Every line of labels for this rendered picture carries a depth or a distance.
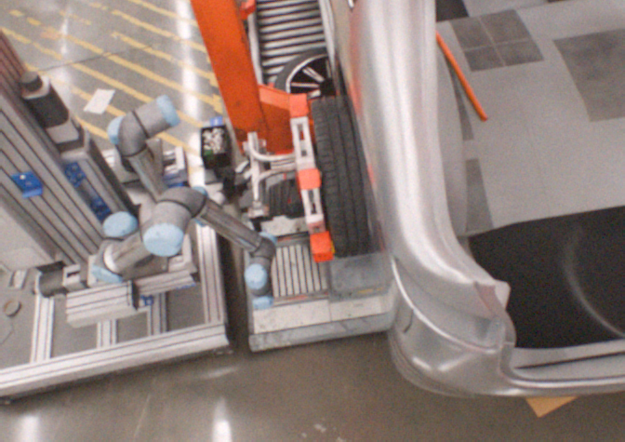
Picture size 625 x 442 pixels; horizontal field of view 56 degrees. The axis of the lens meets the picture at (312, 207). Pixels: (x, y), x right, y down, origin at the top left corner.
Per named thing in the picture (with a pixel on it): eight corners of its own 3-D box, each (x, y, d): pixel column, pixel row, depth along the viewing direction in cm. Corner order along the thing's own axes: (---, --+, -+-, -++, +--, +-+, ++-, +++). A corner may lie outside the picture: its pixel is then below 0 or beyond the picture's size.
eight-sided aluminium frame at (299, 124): (332, 269, 248) (319, 195, 204) (317, 272, 248) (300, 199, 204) (316, 170, 279) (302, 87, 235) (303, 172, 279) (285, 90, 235)
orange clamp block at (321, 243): (330, 240, 229) (334, 260, 224) (311, 243, 229) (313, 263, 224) (328, 231, 223) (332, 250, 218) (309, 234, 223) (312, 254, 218)
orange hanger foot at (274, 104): (374, 136, 295) (372, 86, 267) (272, 153, 296) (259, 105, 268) (367, 112, 305) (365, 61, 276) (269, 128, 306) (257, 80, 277)
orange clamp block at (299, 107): (310, 115, 233) (306, 93, 232) (290, 119, 233) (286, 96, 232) (310, 115, 240) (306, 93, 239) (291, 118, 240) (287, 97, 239)
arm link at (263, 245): (160, 178, 196) (265, 245, 223) (150, 205, 190) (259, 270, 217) (179, 167, 189) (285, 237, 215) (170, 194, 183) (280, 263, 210)
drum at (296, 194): (322, 204, 243) (318, 184, 232) (272, 212, 244) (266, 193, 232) (318, 178, 251) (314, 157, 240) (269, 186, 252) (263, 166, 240)
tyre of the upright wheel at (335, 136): (374, 80, 205) (360, 100, 271) (307, 91, 206) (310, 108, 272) (402, 262, 210) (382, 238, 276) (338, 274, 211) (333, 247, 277)
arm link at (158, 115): (129, 117, 256) (130, 110, 204) (160, 102, 259) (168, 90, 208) (143, 141, 259) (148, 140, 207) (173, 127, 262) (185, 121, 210)
